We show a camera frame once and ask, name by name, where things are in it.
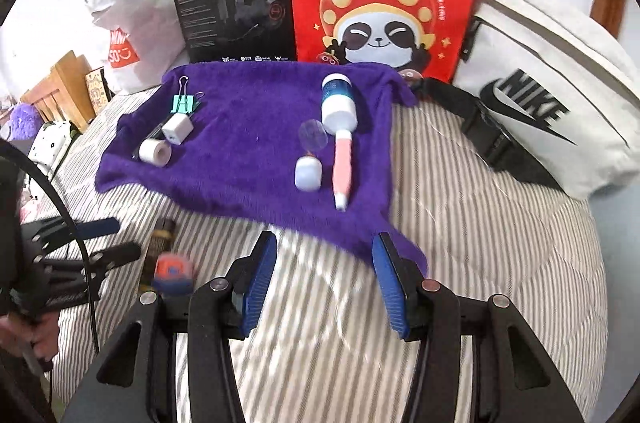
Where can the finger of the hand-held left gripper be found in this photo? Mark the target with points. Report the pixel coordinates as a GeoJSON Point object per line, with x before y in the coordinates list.
{"type": "Point", "coordinates": [117, 253]}
{"type": "Point", "coordinates": [95, 227]}

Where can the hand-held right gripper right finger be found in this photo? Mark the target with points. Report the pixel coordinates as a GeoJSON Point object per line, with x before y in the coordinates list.
{"type": "Point", "coordinates": [387, 283]}

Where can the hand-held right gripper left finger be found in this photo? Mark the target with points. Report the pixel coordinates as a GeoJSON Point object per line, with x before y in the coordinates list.
{"type": "Point", "coordinates": [257, 278]}

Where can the black and gold tube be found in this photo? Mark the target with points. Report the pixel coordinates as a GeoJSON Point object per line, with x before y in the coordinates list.
{"type": "Point", "coordinates": [159, 243]}

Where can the blue and orange tape measure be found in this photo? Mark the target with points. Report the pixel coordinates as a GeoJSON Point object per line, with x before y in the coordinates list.
{"type": "Point", "coordinates": [174, 273]}

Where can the white tape roll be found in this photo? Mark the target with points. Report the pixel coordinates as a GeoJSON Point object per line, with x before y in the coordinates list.
{"type": "Point", "coordinates": [154, 150]}

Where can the small white bottle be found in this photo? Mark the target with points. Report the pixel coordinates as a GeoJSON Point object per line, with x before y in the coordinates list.
{"type": "Point", "coordinates": [307, 173]}

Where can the grey charger adapter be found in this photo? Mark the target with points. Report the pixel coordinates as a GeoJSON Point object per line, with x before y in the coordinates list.
{"type": "Point", "coordinates": [177, 129]}

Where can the clear plastic cap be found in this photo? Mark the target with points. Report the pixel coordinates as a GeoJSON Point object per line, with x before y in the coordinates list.
{"type": "Point", "coordinates": [312, 135]}

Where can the person's left hand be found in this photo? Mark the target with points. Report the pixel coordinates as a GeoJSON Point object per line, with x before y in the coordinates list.
{"type": "Point", "coordinates": [42, 333]}

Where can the white spotted bag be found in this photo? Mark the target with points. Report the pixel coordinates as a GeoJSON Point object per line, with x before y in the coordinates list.
{"type": "Point", "coordinates": [52, 145]}

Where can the striped blanket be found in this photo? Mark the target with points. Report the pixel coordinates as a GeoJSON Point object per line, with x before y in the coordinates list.
{"type": "Point", "coordinates": [475, 253]}

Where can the purple plush toy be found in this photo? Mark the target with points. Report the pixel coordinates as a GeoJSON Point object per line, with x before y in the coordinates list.
{"type": "Point", "coordinates": [24, 120]}

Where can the purple towel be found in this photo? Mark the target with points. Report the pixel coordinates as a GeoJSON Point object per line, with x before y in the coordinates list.
{"type": "Point", "coordinates": [250, 143]}

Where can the framed picture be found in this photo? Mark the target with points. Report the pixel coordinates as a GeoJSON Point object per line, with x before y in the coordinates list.
{"type": "Point", "coordinates": [96, 90]}

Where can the wooden furniture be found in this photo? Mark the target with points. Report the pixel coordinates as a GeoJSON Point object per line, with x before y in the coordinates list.
{"type": "Point", "coordinates": [60, 93]}

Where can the green binder clip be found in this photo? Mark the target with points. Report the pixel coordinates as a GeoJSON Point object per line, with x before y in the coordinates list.
{"type": "Point", "coordinates": [185, 103]}

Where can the white bottle with blue label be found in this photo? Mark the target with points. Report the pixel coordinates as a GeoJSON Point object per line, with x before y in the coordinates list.
{"type": "Point", "coordinates": [339, 108]}

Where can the white shopping bag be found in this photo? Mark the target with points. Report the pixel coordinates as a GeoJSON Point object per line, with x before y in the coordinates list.
{"type": "Point", "coordinates": [145, 33]}

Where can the white waist bag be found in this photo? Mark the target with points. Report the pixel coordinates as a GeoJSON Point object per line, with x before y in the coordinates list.
{"type": "Point", "coordinates": [550, 93]}

